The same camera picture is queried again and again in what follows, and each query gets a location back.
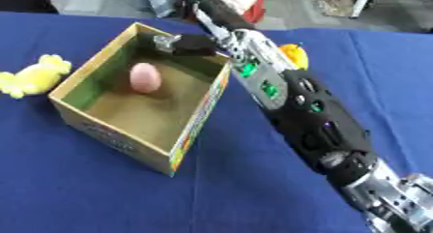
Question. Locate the yellow and orange toy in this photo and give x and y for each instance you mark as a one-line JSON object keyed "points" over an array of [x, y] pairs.
{"points": [[296, 54]]}

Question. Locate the silver and black right robot arm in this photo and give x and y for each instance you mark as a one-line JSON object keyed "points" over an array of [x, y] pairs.
{"points": [[315, 121]]}

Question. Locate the yellow soft toy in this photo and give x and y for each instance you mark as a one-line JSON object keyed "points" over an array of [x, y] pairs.
{"points": [[34, 77]]}

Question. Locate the red and white bag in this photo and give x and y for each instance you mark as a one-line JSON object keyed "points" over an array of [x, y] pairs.
{"points": [[248, 0]]}

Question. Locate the tan cardboard box green inside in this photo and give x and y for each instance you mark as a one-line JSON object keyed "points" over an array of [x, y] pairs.
{"points": [[146, 114]]}

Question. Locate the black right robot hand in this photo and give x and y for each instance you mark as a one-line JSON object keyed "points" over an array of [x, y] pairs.
{"points": [[194, 46]]}

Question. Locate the pink egg-shaped toy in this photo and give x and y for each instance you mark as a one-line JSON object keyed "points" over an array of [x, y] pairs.
{"points": [[145, 77]]}

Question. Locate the white pole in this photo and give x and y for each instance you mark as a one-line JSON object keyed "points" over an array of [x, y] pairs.
{"points": [[362, 0]]}

